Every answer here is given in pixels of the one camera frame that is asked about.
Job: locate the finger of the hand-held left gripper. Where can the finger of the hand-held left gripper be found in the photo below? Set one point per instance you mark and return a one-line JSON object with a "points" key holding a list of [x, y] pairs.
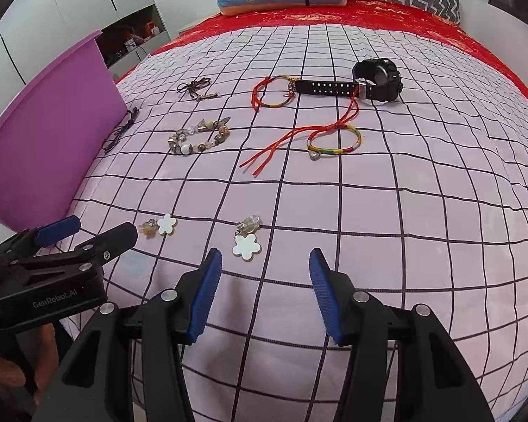
{"points": [[105, 244], [57, 228]]}

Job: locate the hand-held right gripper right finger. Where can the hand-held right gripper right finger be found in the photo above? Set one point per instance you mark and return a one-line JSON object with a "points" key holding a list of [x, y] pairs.
{"points": [[323, 294]]}

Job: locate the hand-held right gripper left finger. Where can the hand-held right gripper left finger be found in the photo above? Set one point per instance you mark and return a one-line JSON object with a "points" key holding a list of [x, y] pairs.
{"points": [[207, 290]]}

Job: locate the purple plastic basin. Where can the purple plastic basin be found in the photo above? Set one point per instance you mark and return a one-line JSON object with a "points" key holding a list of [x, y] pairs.
{"points": [[61, 140]]}

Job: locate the person's left hand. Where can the person's left hand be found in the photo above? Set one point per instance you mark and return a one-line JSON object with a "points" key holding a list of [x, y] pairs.
{"points": [[2, 369]]}

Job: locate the white flower earring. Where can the white flower earring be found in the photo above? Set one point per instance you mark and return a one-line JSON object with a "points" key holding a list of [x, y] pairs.
{"points": [[166, 224], [245, 246]]}

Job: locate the checked white sheet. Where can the checked white sheet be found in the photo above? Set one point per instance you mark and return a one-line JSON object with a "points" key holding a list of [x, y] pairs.
{"points": [[378, 228]]}

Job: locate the black digital wristwatch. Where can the black digital wristwatch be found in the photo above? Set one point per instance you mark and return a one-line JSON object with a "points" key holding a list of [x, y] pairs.
{"points": [[378, 74]]}

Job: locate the red patterned bed sheet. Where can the red patterned bed sheet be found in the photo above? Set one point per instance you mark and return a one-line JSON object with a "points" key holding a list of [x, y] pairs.
{"points": [[378, 13]]}

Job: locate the cluttered wall niche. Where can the cluttered wall niche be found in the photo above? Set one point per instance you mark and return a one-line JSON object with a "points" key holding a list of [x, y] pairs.
{"points": [[127, 35]]}

